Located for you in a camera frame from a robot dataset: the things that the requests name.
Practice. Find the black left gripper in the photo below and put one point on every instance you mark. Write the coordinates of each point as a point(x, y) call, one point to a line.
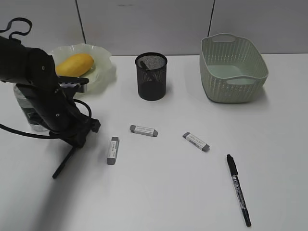
point(60, 115)

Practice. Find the clear water bottle green label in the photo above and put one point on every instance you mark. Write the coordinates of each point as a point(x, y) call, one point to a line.
point(28, 110)

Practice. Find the yellow mango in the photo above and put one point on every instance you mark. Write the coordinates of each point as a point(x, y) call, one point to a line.
point(75, 66)

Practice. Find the black marker pen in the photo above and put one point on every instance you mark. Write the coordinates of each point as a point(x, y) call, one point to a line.
point(64, 162)
point(238, 189)
point(146, 76)

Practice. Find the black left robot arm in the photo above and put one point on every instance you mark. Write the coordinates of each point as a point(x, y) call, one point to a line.
point(32, 70)

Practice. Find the translucent green wavy plate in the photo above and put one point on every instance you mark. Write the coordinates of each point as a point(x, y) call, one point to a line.
point(99, 73)

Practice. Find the grey white eraser left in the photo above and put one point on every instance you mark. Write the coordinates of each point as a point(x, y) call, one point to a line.
point(113, 151)

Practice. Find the grey white eraser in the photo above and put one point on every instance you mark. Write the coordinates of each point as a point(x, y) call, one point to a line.
point(203, 146)
point(113, 151)
point(143, 131)

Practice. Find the grey white eraser middle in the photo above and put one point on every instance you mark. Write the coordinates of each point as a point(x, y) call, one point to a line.
point(143, 131)

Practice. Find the black mesh pen holder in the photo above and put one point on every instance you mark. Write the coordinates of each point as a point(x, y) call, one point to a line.
point(155, 89)

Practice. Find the grey white eraser right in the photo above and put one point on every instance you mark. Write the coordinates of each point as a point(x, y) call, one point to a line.
point(203, 146)

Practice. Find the light green plastic basket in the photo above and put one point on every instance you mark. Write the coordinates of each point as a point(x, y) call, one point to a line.
point(232, 69)

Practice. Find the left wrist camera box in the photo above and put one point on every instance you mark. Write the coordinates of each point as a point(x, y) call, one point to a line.
point(79, 84)

